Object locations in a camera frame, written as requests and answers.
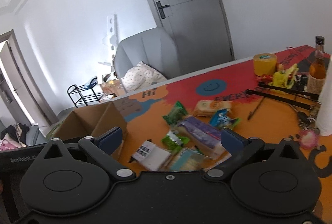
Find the black door handle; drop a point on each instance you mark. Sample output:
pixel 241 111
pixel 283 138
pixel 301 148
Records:
pixel 161 8

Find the blue snack packet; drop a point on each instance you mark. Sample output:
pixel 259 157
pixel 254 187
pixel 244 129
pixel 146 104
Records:
pixel 221 120

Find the brown cardboard box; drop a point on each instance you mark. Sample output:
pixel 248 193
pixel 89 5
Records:
pixel 91 121

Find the white labelled snack package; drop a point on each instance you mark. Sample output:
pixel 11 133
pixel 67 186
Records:
pixel 150 156

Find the teal cracker package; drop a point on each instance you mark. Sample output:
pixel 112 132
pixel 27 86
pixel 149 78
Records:
pixel 186 160

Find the yellow tape roll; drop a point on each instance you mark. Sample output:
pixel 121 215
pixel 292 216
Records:
pixel 264 64

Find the small green snack packet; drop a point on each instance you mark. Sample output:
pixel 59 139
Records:
pixel 173 142

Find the white dotted pillow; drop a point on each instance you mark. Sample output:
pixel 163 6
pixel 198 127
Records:
pixel 141 76

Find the black rod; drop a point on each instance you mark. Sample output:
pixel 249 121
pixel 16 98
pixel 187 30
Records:
pixel 282 99
pixel 289 91

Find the yellow green plastic toy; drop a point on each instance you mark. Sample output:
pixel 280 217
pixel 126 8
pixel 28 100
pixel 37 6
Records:
pixel 284 78

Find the grey armchair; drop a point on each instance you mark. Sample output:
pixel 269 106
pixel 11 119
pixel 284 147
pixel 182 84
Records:
pixel 153 47

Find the purple bread package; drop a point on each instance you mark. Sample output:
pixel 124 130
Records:
pixel 204 136

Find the brown paper bag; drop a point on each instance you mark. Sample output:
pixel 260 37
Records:
pixel 112 88

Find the orange biscuit packet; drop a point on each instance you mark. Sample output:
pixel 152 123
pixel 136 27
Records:
pixel 207 108

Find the white perforated board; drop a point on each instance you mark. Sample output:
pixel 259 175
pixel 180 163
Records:
pixel 110 42

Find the grey door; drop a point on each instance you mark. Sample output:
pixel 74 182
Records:
pixel 200 31

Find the colourful cartoon table mat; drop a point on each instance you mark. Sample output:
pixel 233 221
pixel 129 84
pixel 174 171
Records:
pixel 144 109

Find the brown glass bottle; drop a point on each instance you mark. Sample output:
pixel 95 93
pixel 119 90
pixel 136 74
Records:
pixel 317 69

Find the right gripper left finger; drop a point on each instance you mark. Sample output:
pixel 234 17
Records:
pixel 99 151

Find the pink fluffy keychain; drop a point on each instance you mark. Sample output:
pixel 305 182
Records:
pixel 309 139

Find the white paper towel roll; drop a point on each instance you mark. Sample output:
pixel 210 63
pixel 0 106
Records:
pixel 323 120

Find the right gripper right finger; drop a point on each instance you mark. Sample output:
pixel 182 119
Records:
pixel 242 150

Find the black wire shoe rack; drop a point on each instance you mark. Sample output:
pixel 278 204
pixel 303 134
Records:
pixel 86 94

